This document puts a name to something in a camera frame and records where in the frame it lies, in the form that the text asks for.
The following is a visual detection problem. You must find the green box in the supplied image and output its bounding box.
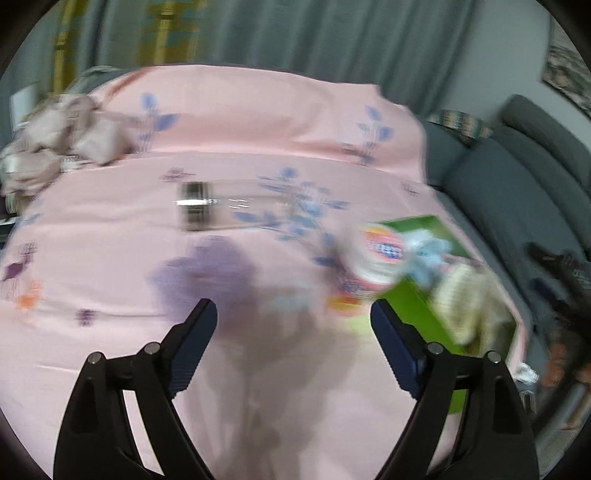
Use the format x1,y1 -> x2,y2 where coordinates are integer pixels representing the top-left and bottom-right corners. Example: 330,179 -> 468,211
355,215 -> 518,414

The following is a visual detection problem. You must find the pink gum bottle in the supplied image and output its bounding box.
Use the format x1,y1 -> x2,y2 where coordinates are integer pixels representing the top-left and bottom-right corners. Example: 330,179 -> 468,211
323,222 -> 416,319

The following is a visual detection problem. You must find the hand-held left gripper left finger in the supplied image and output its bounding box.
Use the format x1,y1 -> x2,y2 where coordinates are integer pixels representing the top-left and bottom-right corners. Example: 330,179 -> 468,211
53,298 -> 219,480

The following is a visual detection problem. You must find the pink printed bedsheet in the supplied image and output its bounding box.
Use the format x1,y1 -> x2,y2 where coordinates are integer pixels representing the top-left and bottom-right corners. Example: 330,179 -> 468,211
0,65 -> 527,480

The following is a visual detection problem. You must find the light blue plush toy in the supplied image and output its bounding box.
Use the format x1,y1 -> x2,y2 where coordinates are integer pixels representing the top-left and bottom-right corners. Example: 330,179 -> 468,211
406,231 -> 458,287

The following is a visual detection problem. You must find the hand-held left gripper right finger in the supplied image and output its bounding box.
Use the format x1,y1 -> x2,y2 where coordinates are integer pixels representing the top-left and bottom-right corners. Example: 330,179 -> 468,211
370,299 -> 540,480

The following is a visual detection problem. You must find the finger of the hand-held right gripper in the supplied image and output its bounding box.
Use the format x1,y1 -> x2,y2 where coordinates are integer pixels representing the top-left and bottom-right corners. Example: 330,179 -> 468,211
526,242 -> 580,278
530,278 -> 572,320

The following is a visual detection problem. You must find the wall picture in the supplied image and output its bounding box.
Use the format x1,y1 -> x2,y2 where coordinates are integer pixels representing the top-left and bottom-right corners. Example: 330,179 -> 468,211
542,44 -> 591,116

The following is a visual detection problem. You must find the grey sofa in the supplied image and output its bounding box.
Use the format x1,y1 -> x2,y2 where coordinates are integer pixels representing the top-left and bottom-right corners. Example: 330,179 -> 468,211
422,95 -> 591,444

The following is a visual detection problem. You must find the purple mesh bath sponge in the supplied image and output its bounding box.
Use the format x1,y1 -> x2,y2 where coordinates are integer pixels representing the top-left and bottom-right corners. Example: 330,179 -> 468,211
148,235 -> 273,333

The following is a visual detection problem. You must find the crumpled beige cloth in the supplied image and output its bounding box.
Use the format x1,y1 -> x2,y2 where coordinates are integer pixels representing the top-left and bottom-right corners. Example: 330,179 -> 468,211
0,95 -> 134,199

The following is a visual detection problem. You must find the yellow and cream towel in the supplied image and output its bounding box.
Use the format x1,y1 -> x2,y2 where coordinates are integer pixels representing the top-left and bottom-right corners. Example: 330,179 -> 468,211
431,265 -> 513,347

